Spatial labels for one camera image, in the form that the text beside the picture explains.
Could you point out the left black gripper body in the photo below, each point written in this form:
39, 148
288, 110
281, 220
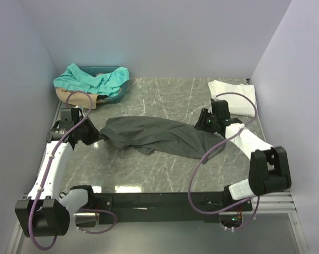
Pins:
87, 133

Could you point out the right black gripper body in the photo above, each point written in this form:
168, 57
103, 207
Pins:
207, 121

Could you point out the dark grey t shirt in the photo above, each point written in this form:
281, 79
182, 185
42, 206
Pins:
148, 134

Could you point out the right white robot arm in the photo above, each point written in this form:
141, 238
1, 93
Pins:
268, 169

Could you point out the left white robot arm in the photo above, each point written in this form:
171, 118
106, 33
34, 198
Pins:
42, 213

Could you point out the folded white t shirt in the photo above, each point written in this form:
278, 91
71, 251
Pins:
238, 105

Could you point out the tan t shirt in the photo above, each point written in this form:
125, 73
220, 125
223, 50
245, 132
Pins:
80, 99

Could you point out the teal t shirt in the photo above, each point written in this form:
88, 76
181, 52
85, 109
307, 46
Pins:
105, 84

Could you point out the teal plastic basket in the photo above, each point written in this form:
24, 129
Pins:
98, 70

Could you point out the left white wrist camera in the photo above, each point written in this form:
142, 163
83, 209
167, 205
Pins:
70, 116

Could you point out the aluminium rail frame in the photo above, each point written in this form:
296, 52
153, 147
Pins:
275, 203

